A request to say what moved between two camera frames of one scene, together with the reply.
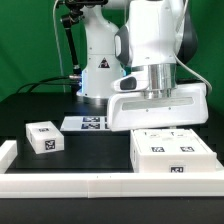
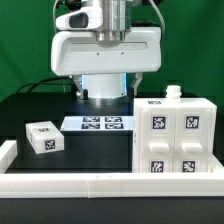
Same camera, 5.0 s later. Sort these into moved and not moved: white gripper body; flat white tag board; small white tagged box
Moved: white gripper body
Not moved: flat white tag board; small white tagged box
